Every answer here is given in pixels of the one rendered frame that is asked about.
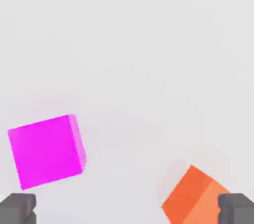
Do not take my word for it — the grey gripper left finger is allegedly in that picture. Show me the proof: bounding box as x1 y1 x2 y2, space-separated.
0 193 37 224

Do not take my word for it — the small orange cube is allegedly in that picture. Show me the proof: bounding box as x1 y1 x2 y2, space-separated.
161 164 231 224

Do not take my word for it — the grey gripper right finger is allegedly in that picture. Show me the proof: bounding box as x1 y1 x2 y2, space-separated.
217 193 254 224

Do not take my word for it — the small magenta cube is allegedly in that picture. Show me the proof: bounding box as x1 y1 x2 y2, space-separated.
7 114 87 191

